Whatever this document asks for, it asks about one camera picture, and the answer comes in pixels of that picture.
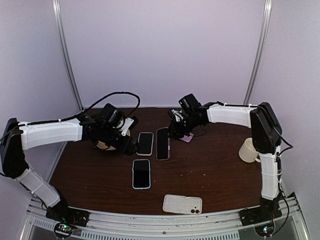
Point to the left aluminium frame post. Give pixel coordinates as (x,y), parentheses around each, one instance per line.
(65,53)

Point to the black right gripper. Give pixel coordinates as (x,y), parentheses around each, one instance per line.
(174,129)

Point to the dark phone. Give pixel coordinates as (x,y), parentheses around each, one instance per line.
(162,143)

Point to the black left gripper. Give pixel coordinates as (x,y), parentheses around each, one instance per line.
(129,150)

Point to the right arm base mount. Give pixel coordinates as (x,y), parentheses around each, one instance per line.
(263,216)

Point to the cream ribbed mug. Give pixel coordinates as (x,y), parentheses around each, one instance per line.
(248,153)

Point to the aluminium front rail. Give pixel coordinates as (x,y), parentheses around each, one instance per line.
(225,225)

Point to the black-screen phone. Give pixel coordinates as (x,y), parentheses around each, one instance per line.
(145,143)

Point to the beige ceramic plate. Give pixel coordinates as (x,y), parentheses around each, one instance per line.
(105,147)

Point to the pink phone case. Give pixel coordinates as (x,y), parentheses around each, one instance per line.
(145,143)

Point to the right aluminium frame post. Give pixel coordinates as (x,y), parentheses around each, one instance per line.
(263,36)

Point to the purple phone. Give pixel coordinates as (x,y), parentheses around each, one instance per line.
(187,138)

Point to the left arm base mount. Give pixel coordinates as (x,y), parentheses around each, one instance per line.
(68,221)

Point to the light blue phone case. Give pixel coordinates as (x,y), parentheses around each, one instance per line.
(141,173)

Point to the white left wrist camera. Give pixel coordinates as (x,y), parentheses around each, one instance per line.
(127,124)

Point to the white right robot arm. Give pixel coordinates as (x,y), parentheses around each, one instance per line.
(266,132)

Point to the aluminium frame post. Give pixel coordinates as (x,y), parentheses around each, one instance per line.
(263,36)
(65,53)

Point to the clear magsafe phone case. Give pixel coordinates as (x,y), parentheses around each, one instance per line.
(169,147)

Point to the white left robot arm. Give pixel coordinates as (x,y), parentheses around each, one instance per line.
(22,139)

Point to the cream case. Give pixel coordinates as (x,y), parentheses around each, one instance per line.
(183,205)

